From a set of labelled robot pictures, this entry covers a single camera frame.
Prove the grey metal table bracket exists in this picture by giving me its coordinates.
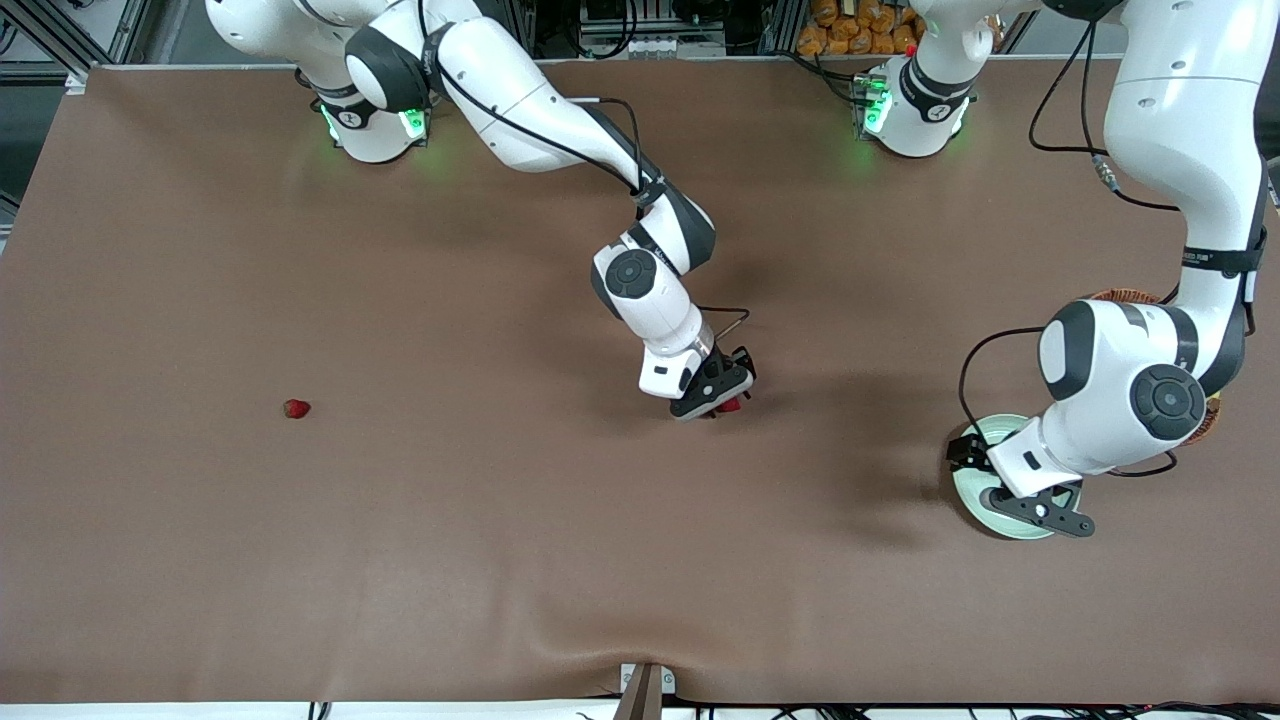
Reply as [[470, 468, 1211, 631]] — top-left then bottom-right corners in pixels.
[[618, 662, 677, 720]]

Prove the brown wicker basket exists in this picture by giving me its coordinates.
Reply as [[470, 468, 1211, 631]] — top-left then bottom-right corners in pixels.
[[1085, 288, 1222, 448]]

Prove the mint green round plate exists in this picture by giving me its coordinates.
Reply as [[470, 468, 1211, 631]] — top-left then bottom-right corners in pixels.
[[951, 414, 1086, 541]]

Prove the brown table cover mat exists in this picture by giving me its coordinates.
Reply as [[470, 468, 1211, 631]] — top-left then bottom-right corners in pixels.
[[0, 55, 1280, 706]]

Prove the bag of orange buns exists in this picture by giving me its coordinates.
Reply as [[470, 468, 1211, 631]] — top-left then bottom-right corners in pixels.
[[796, 0, 926, 57]]

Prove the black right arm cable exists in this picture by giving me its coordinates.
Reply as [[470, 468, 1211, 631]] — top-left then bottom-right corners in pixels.
[[415, 0, 751, 346]]

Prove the aluminium frame post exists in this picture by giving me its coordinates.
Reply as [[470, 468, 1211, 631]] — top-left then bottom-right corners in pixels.
[[18, 0, 101, 93]]

